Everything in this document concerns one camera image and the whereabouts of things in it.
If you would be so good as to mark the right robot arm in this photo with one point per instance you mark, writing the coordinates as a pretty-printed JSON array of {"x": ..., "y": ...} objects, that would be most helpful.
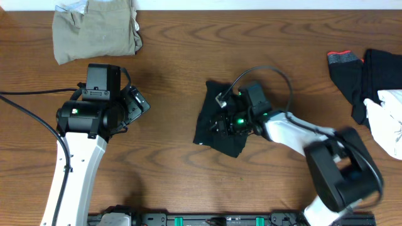
[{"x": 342, "y": 170}]

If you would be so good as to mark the black garment with red trim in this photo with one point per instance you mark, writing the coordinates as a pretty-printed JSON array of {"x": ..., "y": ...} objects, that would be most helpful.
[{"x": 361, "y": 78}]

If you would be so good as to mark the folded khaki pants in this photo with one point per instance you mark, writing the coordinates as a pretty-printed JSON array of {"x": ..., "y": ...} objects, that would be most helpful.
[{"x": 95, "y": 29}]

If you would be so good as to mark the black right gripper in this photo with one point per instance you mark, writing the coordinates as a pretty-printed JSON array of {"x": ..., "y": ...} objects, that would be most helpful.
[{"x": 222, "y": 120}]

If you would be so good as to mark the black polo shirt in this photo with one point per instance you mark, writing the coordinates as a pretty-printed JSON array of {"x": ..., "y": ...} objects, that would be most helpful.
[{"x": 215, "y": 100}]

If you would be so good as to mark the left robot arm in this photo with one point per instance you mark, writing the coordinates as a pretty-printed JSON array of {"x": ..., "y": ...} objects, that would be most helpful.
[{"x": 98, "y": 110}]

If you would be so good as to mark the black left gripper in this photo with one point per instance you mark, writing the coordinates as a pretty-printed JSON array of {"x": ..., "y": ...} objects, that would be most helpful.
[{"x": 138, "y": 102}]

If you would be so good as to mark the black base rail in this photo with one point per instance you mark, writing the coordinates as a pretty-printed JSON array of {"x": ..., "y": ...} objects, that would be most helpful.
[{"x": 123, "y": 215}]

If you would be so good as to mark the white printed t-shirt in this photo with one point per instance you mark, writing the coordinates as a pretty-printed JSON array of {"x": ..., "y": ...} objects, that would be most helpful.
[{"x": 385, "y": 121}]

